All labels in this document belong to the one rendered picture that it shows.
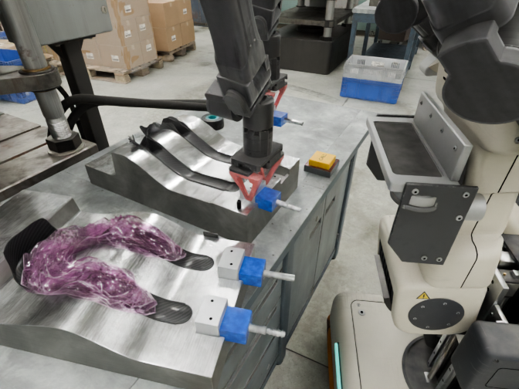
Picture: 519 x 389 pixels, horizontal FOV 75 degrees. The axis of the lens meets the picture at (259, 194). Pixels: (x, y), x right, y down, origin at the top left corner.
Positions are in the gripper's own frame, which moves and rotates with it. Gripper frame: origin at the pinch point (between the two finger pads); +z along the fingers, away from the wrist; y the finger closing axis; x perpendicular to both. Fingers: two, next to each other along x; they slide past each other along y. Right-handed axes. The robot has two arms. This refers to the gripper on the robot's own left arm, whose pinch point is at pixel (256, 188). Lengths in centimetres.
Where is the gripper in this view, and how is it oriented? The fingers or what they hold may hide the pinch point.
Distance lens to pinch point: 71.5
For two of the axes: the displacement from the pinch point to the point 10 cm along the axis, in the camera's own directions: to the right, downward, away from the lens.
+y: -4.9, 5.1, -7.1
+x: 8.7, 3.0, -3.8
